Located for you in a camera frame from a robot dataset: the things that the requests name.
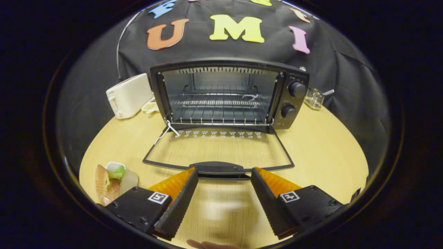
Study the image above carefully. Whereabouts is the white pop-up toaster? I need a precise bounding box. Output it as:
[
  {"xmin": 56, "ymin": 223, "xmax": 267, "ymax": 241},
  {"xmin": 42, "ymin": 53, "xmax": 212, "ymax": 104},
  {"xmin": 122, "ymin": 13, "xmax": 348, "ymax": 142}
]
[{"xmin": 106, "ymin": 73, "xmax": 154, "ymax": 120}]

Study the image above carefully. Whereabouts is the white coiled cord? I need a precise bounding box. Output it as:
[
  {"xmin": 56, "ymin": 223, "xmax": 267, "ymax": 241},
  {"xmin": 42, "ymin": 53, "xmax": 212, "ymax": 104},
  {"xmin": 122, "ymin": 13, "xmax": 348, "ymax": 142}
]
[{"xmin": 141, "ymin": 97, "xmax": 160, "ymax": 114}]

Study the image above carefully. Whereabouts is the black toaster oven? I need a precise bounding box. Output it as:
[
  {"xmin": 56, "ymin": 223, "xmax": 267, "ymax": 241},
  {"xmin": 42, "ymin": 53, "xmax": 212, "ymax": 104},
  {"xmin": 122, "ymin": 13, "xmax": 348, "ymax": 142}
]
[{"xmin": 143, "ymin": 58, "xmax": 310, "ymax": 180}]

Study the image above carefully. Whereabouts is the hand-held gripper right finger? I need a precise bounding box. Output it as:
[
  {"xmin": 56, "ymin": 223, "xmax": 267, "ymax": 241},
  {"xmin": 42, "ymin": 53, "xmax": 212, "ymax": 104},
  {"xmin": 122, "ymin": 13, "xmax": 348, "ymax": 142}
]
[{"xmin": 251, "ymin": 167, "xmax": 346, "ymax": 240}]

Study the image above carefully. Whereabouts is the white bread sandwich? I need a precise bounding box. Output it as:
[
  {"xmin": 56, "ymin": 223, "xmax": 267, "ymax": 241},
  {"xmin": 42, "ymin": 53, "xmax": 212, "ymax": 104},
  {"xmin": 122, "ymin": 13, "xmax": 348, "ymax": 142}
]
[{"xmin": 95, "ymin": 164, "xmax": 126, "ymax": 206}]

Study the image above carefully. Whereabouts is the black backdrop cloth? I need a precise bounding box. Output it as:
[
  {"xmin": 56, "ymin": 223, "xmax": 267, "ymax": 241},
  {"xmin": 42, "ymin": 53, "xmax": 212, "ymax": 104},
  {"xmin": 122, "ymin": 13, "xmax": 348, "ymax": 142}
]
[{"xmin": 57, "ymin": 0, "xmax": 391, "ymax": 173}]

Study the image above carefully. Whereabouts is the white plate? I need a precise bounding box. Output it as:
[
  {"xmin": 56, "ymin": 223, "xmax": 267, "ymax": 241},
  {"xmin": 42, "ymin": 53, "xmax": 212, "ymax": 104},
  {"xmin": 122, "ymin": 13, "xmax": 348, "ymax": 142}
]
[{"xmin": 106, "ymin": 162, "xmax": 139, "ymax": 197}]

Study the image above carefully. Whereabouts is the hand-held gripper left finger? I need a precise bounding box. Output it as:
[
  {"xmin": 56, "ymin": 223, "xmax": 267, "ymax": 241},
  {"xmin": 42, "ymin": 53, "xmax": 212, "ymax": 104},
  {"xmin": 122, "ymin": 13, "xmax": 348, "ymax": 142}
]
[{"xmin": 104, "ymin": 167, "xmax": 199, "ymax": 241}]

